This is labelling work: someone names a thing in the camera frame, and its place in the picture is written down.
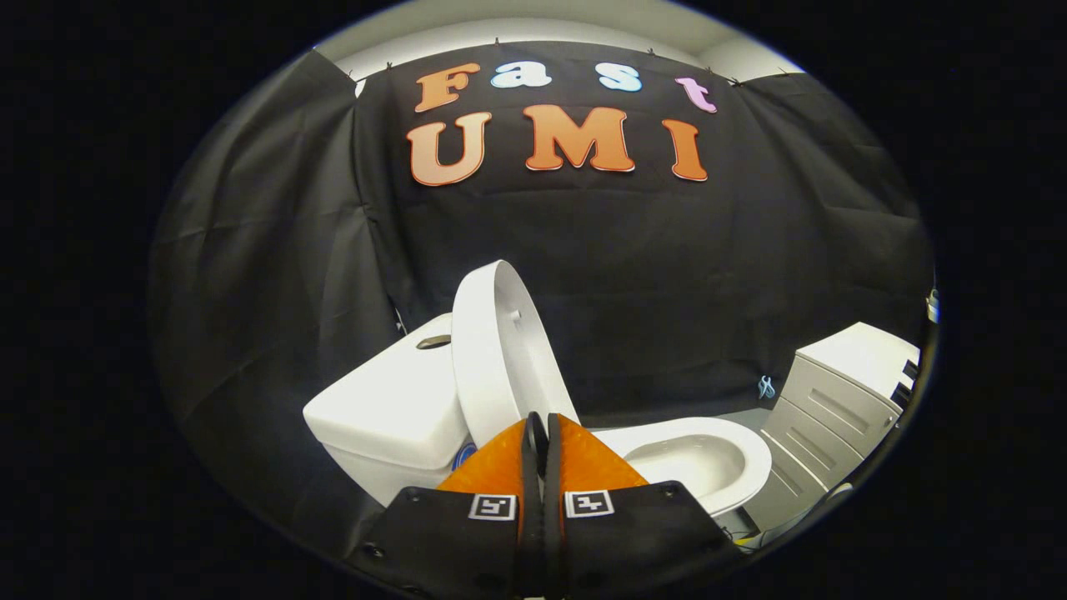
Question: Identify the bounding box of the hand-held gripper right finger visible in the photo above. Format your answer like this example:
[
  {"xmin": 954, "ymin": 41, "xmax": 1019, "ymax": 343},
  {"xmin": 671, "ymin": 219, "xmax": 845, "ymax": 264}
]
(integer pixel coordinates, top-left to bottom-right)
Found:
[{"xmin": 545, "ymin": 413, "xmax": 744, "ymax": 598}]

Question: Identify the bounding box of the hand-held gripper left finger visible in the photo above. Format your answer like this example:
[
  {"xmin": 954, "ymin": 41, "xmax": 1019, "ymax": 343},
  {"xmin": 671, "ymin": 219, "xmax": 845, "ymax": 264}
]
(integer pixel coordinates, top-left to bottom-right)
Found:
[{"xmin": 346, "ymin": 412, "xmax": 545, "ymax": 598}]

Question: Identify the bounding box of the white toilet lid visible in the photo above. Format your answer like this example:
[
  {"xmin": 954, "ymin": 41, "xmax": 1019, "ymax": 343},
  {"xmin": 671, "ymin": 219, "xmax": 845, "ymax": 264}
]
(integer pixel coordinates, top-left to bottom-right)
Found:
[{"xmin": 450, "ymin": 260, "xmax": 581, "ymax": 448}]

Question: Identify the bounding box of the white toilet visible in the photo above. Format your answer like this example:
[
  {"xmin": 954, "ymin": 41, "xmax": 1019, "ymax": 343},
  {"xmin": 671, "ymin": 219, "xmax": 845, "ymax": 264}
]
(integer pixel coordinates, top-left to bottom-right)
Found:
[{"xmin": 303, "ymin": 312, "xmax": 774, "ymax": 534}]

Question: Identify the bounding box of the white drawer cabinet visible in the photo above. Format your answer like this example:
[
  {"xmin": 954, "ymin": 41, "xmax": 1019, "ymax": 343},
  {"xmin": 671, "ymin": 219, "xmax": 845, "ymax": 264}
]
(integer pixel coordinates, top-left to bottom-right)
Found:
[{"xmin": 740, "ymin": 322, "xmax": 923, "ymax": 534}]

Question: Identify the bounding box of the black backdrop cloth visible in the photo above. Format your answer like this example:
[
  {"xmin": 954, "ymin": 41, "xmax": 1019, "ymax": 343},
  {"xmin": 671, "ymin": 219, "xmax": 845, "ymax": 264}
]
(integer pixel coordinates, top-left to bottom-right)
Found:
[{"xmin": 148, "ymin": 40, "xmax": 936, "ymax": 555}]

